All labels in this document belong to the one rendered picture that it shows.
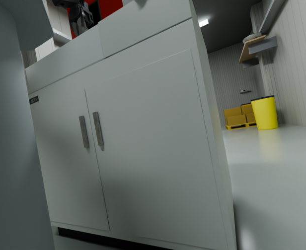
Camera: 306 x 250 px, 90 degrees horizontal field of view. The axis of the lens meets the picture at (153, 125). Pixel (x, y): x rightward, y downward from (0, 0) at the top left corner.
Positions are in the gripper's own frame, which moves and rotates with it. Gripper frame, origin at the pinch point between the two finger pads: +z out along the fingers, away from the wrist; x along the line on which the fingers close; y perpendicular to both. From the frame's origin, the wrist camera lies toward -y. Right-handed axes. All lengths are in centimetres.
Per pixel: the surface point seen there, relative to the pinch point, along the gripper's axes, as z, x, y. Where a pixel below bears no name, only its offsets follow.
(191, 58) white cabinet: 29, -48, -4
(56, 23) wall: -169, 190, 135
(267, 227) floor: 99, -62, 25
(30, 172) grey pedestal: 51, -20, -37
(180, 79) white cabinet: 34, -43, -4
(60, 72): 13.9, 11.9, -4.1
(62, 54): 6.6, 8.4, -4.1
